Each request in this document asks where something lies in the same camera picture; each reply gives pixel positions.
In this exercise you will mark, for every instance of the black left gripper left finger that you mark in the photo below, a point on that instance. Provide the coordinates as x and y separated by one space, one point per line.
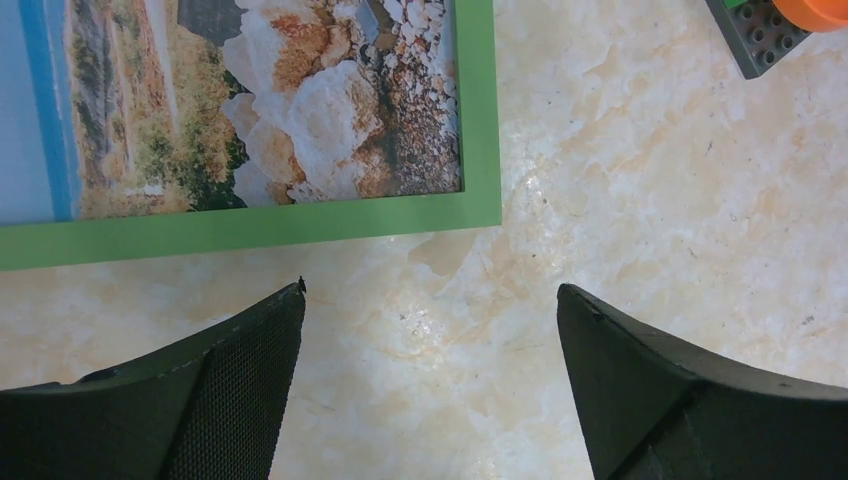
209 406

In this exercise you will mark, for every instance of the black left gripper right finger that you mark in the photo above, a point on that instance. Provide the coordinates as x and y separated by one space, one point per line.
654 406

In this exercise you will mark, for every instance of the green wooden picture frame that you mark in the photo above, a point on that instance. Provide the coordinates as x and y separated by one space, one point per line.
43 245

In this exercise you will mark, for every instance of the coastal landscape photo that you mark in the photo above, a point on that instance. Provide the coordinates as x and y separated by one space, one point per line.
124 108

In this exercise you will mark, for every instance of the grey studded baseplate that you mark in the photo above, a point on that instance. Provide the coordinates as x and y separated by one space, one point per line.
757 34

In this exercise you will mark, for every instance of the orange curved brick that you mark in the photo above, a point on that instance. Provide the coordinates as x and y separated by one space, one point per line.
816 16

